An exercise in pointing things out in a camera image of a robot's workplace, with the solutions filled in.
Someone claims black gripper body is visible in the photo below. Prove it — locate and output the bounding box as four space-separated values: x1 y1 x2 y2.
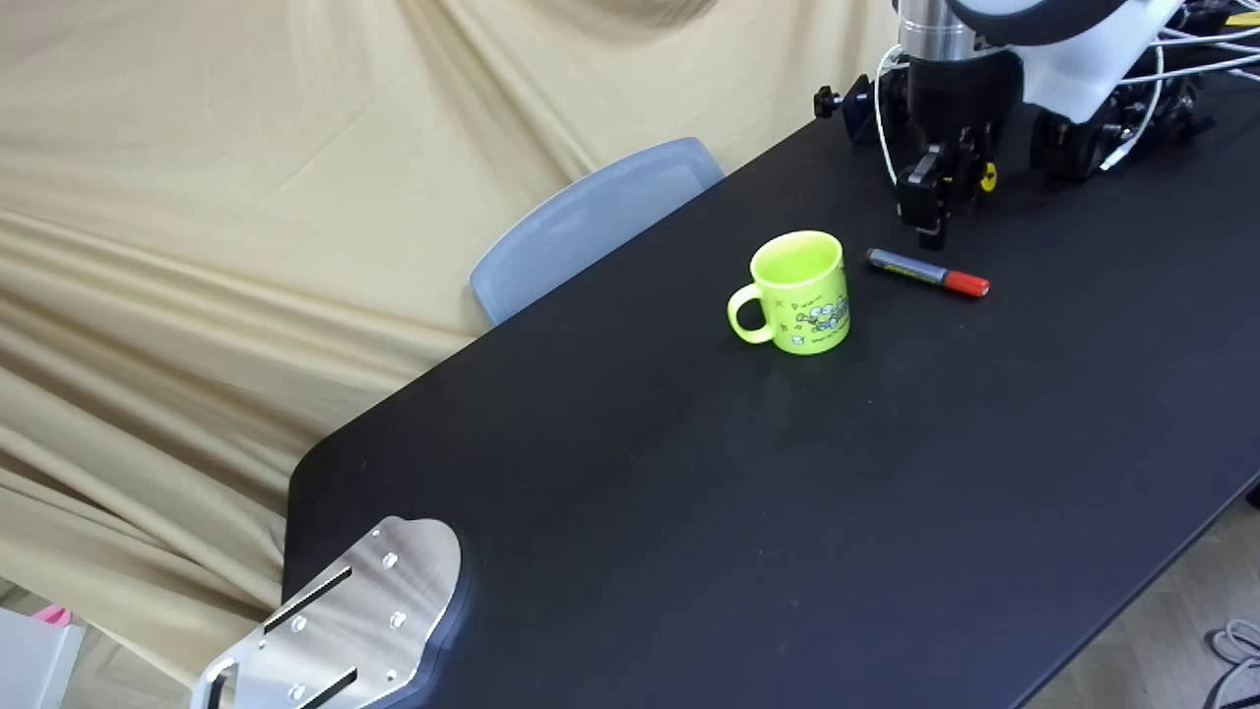
878 47 1029 168

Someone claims black marker with red cap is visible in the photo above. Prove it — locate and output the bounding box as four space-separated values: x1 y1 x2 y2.
861 244 998 302

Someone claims lime green mug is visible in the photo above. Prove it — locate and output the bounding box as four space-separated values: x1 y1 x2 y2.
721 227 853 361

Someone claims blue chair back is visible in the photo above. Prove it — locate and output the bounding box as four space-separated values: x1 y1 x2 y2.
470 134 730 330

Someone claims grey patterned floor item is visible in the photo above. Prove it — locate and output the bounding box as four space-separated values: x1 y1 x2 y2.
1201 618 1260 709

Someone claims beige backdrop cloth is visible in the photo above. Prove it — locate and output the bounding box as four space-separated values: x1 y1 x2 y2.
0 0 920 695

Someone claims white box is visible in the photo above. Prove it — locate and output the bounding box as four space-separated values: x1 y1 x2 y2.
0 607 89 709

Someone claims white cable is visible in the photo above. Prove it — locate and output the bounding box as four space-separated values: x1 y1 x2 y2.
869 0 1260 201

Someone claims black camera rig pile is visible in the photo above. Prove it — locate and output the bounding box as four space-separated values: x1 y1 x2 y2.
809 0 1260 211

